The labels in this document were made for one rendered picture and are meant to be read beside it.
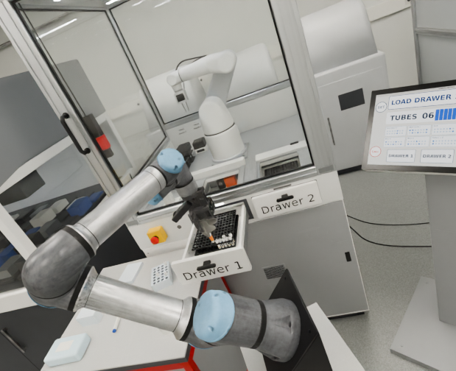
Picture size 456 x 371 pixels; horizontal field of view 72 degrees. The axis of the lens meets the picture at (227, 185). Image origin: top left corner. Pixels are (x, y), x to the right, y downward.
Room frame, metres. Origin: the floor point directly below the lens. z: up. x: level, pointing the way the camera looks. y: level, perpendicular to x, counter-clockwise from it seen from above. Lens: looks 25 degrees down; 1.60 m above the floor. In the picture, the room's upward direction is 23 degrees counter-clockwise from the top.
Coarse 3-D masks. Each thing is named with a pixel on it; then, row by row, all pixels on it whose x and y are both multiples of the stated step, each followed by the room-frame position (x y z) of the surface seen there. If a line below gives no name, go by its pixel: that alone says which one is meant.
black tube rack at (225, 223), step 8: (216, 216) 1.24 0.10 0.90; (224, 216) 1.21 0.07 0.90; (232, 216) 1.18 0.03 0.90; (216, 224) 1.18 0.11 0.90; (224, 224) 1.15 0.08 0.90; (232, 224) 1.13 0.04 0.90; (216, 232) 1.12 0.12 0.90; (224, 232) 1.09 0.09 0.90; (232, 232) 1.07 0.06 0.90; (200, 240) 1.11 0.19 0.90; (208, 240) 1.08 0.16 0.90; (208, 248) 1.08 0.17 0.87; (216, 248) 1.05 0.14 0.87; (224, 248) 1.03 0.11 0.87
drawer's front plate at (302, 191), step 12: (276, 192) 1.18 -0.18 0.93; (288, 192) 1.17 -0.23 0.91; (300, 192) 1.15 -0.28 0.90; (312, 192) 1.14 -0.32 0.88; (264, 204) 1.20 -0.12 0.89; (276, 204) 1.18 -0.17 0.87; (288, 204) 1.17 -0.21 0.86; (300, 204) 1.16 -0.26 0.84; (312, 204) 1.14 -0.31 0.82; (264, 216) 1.20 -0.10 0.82
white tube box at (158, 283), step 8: (160, 264) 1.21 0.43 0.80; (168, 264) 1.19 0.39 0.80; (152, 272) 1.18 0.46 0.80; (160, 272) 1.16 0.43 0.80; (168, 272) 1.13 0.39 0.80; (152, 280) 1.12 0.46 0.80; (160, 280) 1.10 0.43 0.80; (168, 280) 1.09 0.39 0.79; (152, 288) 1.09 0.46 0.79; (160, 288) 1.09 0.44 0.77
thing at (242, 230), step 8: (224, 208) 1.29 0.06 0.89; (232, 208) 1.27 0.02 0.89; (240, 208) 1.26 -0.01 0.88; (240, 216) 1.26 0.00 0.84; (248, 216) 1.23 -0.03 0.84; (240, 224) 1.20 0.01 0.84; (192, 232) 1.21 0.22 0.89; (240, 232) 1.06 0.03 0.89; (192, 240) 1.17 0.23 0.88; (240, 240) 1.01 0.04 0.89; (184, 256) 1.05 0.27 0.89; (192, 256) 1.10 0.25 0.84
